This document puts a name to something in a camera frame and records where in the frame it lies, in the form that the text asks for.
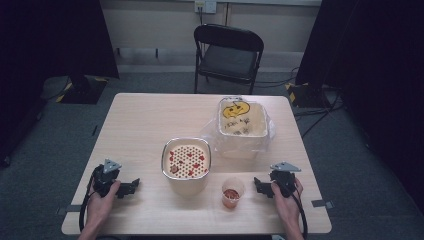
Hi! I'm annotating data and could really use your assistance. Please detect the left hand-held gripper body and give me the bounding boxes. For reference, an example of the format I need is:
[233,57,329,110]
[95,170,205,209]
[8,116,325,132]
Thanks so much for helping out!
[91,158,123,198]

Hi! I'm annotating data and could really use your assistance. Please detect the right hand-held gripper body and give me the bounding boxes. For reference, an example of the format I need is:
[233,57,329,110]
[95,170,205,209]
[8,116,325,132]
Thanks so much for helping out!
[268,161,302,198]

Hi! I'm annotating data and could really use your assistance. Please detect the person's right hand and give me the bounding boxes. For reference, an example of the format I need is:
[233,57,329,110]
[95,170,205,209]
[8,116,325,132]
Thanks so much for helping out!
[270,177,305,228]

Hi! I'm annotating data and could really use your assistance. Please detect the person's left hand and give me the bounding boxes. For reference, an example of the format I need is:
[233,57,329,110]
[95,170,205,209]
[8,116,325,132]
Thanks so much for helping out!
[85,179,122,228]

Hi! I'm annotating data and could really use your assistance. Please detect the clear plastic cup with scraps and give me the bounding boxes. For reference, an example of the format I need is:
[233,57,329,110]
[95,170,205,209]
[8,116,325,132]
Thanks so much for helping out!
[221,176,246,210]

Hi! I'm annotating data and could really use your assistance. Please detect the grey tape strip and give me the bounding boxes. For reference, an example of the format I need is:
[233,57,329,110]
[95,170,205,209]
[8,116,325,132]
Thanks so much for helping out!
[311,198,336,210]

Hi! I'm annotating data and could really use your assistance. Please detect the bin lined with plastic bag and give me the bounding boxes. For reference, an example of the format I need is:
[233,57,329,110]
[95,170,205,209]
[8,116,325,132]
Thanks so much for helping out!
[199,95,277,161]

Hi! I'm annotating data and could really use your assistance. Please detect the white bin with perforated strainer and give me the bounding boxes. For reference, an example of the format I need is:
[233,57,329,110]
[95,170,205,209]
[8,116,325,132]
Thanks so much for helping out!
[160,136,213,198]

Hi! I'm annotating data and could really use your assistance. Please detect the black stand base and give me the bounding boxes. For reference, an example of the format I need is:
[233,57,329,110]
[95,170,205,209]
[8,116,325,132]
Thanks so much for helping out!
[55,75,110,105]
[285,81,332,109]

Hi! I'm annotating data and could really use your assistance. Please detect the black folding chair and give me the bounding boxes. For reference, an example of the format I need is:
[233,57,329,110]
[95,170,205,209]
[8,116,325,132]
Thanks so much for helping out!
[192,23,265,96]

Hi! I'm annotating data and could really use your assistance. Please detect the black curtain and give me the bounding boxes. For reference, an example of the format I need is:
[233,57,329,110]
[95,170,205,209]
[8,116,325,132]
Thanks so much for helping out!
[0,0,120,168]
[295,0,424,214]

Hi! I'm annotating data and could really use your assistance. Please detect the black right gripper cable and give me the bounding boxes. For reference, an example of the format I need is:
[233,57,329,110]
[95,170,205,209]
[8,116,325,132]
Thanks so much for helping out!
[291,192,309,240]

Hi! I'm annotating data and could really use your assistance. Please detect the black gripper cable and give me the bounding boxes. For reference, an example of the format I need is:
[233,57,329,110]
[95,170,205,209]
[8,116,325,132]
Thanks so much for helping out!
[291,192,309,240]
[78,173,98,233]

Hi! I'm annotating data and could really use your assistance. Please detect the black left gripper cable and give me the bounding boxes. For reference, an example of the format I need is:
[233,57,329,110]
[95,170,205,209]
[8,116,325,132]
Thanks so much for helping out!
[78,173,98,233]

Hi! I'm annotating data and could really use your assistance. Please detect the black floor cables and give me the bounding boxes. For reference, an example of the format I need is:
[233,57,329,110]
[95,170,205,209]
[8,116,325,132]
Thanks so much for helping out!
[254,66,346,139]

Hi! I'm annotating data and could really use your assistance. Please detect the white wall socket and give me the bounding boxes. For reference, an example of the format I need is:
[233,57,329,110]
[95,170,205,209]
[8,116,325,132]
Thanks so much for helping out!
[194,0,218,15]

